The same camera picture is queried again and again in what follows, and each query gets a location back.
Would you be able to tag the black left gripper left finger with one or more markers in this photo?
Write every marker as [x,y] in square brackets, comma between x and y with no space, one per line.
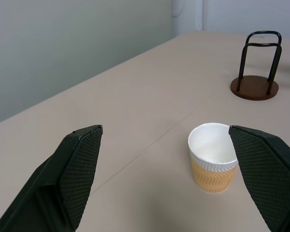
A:
[72,174]

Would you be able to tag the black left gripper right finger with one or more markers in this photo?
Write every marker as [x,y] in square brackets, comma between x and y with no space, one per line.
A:
[265,174]

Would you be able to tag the tan white ribbed paper cup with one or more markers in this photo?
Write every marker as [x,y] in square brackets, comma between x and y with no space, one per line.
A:
[209,178]

